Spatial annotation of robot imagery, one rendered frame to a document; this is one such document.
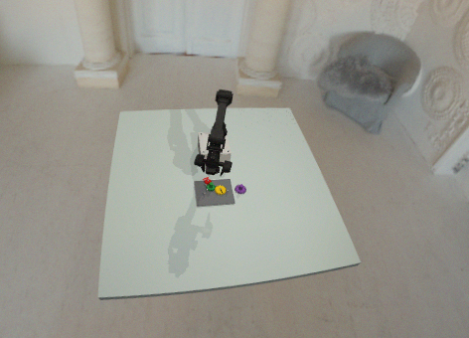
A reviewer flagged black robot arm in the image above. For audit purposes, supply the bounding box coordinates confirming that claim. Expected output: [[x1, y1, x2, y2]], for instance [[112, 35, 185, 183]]
[[206, 89, 234, 175]]

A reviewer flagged purple gear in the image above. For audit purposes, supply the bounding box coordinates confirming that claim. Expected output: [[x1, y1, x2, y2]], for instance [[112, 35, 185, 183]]
[[234, 184, 246, 194]]

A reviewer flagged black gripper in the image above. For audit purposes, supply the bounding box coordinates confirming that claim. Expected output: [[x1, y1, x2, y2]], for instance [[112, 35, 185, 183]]
[[194, 154, 232, 176]]

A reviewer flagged yellow gear with black stripe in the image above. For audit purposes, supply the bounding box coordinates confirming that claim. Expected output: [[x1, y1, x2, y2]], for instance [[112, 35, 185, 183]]
[[215, 185, 227, 195]]

